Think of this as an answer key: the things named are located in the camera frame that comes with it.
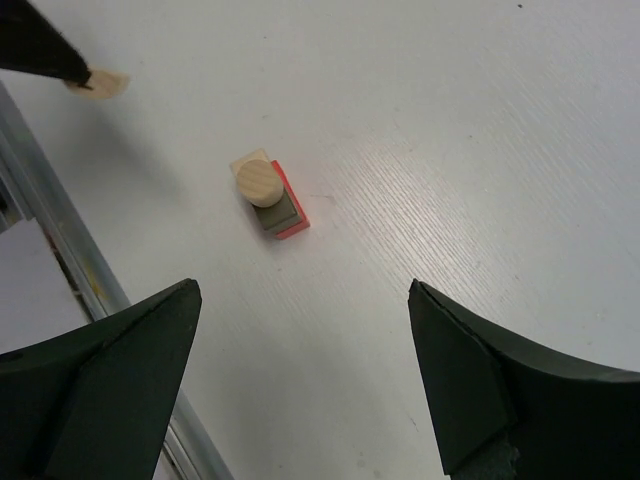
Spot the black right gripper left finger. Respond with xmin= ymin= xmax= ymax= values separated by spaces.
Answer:
xmin=1 ymin=279 xmax=202 ymax=479

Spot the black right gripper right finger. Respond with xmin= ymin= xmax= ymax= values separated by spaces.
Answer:
xmin=408 ymin=281 xmax=639 ymax=479

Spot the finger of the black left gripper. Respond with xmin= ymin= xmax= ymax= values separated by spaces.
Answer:
xmin=1 ymin=0 xmax=91 ymax=88

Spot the wood cube with number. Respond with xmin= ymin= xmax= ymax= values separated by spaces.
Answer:
xmin=64 ymin=69 xmax=130 ymax=100

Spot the wood cube with red square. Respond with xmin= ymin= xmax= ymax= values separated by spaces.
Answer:
xmin=230 ymin=148 xmax=271 ymax=177

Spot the dark olive cube block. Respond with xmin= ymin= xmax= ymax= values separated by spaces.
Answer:
xmin=252 ymin=190 xmax=303 ymax=235

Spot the wood cylinder block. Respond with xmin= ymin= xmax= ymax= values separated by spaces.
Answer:
xmin=235 ymin=158 xmax=284 ymax=208

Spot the red wood block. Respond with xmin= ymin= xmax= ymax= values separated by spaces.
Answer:
xmin=269 ymin=160 xmax=311 ymax=240

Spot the aluminium front frame rail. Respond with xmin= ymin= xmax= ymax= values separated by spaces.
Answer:
xmin=1 ymin=87 xmax=233 ymax=479

